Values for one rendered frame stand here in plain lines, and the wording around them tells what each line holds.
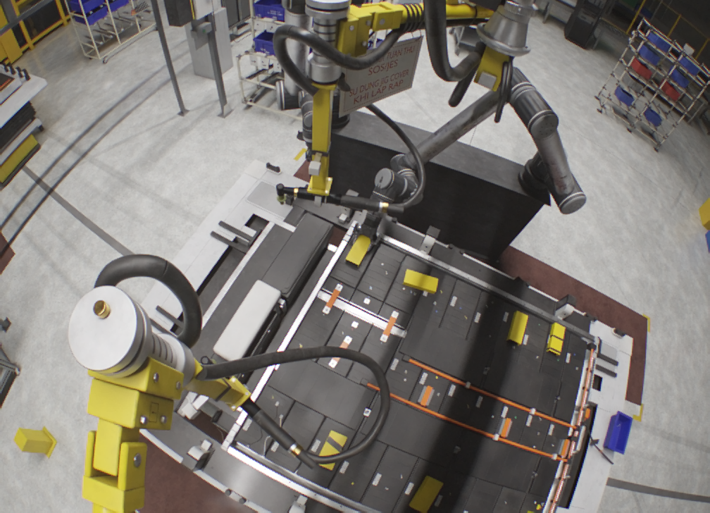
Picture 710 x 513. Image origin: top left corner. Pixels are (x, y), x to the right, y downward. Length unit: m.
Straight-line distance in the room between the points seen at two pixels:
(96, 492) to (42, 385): 2.97
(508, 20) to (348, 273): 1.25
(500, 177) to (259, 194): 1.59
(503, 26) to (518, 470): 1.68
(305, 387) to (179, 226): 2.12
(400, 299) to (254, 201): 1.04
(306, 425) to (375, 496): 0.41
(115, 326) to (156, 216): 2.96
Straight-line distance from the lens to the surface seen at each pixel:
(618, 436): 2.41
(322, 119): 1.04
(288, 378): 1.48
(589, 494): 2.28
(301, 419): 1.47
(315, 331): 1.53
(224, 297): 1.65
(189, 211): 3.26
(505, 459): 1.69
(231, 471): 1.67
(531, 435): 1.77
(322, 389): 1.47
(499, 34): 0.98
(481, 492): 1.66
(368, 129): 2.43
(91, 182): 4.16
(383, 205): 1.33
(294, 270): 1.52
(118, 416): 0.48
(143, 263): 0.52
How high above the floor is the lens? 2.48
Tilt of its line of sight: 60 degrees down
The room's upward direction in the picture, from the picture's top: 11 degrees clockwise
